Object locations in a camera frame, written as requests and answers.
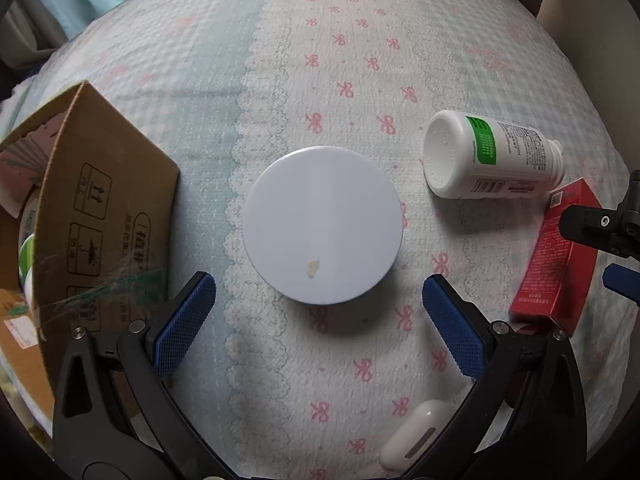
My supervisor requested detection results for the white earbuds case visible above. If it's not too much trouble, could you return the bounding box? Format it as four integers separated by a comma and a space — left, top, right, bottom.
379, 399, 462, 469

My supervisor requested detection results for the white and green container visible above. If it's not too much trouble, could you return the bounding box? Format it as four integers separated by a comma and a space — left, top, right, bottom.
16, 194, 42, 307

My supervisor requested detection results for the pink bow printed blanket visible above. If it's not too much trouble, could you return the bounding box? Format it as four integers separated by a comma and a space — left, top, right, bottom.
0, 0, 640, 480

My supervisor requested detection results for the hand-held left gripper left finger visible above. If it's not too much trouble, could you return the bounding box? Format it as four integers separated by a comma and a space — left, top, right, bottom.
51, 271, 236, 480

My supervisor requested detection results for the brown cardboard box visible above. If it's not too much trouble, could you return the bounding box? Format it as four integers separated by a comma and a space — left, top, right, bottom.
0, 81, 181, 427

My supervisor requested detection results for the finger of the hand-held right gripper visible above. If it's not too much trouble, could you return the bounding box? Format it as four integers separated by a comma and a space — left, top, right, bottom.
602, 262, 640, 307
559, 170, 640, 262

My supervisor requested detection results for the white round plate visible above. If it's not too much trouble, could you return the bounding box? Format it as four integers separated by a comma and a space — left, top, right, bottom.
241, 146, 404, 306

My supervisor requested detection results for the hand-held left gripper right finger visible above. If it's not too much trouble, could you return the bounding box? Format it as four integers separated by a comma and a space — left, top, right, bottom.
400, 274, 589, 480

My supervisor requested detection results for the red rectangular carton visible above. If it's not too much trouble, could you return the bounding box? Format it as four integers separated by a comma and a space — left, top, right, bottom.
510, 177, 604, 337

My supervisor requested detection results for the white pill bottle green label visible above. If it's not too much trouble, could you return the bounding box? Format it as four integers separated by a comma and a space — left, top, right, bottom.
422, 109, 566, 200

